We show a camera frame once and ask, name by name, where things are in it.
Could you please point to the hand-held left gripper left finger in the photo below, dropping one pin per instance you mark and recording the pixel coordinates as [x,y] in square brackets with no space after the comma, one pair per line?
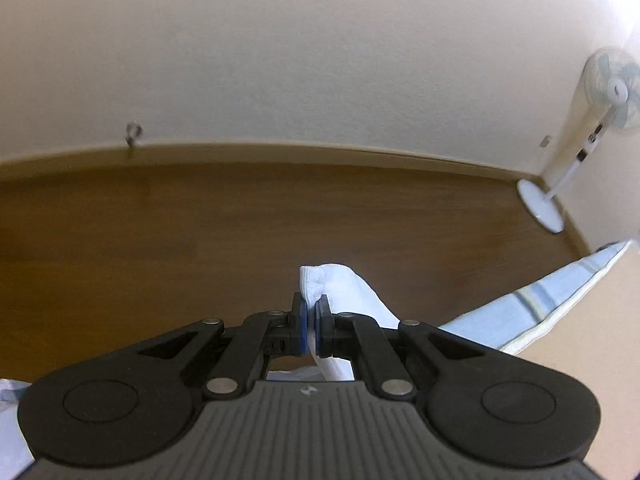
[303,327]

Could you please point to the small wall socket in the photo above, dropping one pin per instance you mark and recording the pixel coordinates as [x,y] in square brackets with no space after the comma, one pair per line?
[545,140]

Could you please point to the white standing fan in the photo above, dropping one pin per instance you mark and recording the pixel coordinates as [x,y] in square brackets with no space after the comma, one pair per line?
[539,200]

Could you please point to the beige bed mat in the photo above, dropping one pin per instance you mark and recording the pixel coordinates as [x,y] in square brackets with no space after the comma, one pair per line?
[600,345]

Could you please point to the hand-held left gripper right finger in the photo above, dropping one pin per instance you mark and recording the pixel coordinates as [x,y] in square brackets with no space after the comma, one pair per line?
[317,331]

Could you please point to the white small garment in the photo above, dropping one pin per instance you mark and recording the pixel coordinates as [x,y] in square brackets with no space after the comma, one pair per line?
[345,287]

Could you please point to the light blue striped bed sheet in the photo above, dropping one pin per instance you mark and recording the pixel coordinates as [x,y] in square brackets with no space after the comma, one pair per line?
[540,305]

